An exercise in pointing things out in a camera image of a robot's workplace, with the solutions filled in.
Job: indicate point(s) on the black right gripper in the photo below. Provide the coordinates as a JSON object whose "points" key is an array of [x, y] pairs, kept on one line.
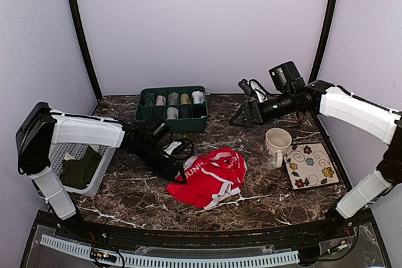
{"points": [[249, 108]]}

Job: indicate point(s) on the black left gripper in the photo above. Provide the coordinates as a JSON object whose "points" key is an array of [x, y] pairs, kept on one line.
{"points": [[169, 172]]}

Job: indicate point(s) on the red boxer briefs white trim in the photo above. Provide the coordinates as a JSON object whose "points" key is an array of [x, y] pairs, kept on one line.
{"points": [[210, 178]]}

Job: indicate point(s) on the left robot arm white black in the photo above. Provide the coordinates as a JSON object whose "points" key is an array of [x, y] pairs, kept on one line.
{"points": [[44, 128]]}

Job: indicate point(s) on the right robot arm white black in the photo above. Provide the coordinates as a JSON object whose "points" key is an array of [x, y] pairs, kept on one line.
{"points": [[334, 101]]}

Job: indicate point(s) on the black rolled underwear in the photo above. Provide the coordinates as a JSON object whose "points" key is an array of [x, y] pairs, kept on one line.
{"points": [[199, 111]]}

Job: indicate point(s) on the white rolled underwear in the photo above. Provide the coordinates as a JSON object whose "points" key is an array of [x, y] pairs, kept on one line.
{"points": [[198, 97]]}

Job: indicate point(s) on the light grey rolled underwear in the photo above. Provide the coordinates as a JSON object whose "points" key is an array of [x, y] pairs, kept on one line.
{"points": [[171, 113]]}

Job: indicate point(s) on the navy rolled underwear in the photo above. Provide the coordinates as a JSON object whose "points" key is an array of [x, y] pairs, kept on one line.
{"points": [[185, 112]]}

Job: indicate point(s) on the olive rolled underwear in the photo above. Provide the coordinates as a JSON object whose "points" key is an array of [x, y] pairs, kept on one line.
{"points": [[185, 99]]}

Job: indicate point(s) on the dark grey rolled underwear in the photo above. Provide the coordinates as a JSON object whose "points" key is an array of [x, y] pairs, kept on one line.
{"points": [[173, 98]]}

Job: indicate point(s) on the pink rolled underwear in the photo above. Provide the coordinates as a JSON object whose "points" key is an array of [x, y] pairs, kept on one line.
{"points": [[160, 100]]}

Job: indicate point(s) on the striped rolled underwear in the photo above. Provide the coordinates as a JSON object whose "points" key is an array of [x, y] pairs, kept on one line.
{"points": [[149, 99]]}

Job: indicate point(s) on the seashell coral ceramic mug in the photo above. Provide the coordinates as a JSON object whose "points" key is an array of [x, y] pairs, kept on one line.
{"points": [[277, 143]]}

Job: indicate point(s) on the green divided organizer tray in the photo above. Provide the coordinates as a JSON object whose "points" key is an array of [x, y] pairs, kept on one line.
{"points": [[175, 125]]}

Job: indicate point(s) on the floral square tile coaster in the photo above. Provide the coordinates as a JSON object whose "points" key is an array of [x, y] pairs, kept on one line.
{"points": [[309, 166]]}

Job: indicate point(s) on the white perforated laundry basket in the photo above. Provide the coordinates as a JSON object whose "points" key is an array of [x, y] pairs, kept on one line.
{"points": [[67, 151]]}

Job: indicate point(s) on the dark green garment in basket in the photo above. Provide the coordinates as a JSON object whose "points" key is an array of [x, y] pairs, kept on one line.
{"points": [[79, 173]]}

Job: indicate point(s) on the small green circuit board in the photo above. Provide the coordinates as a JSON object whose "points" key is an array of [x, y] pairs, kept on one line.
{"points": [[102, 256]]}

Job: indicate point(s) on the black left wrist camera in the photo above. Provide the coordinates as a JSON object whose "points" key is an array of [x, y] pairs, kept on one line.
{"points": [[156, 127]]}

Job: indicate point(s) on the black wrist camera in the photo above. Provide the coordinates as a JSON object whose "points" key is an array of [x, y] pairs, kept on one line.
{"points": [[286, 78], [156, 127]]}

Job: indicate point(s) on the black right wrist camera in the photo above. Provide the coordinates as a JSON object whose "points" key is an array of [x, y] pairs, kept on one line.
{"points": [[286, 78]]}

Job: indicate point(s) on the grey slotted cable duct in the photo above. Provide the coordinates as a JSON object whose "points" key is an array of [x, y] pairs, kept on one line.
{"points": [[129, 259]]}

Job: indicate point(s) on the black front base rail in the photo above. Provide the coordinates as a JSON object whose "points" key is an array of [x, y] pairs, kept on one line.
{"points": [[357, 244]]}

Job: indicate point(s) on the black right frame post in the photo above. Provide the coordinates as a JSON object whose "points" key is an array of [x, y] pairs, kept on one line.
{"points": [[323, 40]]}

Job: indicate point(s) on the black frame post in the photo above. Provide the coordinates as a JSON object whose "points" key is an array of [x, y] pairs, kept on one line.
{"points": [[323, 40], [84, 49]]}

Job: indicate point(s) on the black left frame post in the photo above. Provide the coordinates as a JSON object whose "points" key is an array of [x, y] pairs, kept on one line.
{"points": [[84, 49]]}

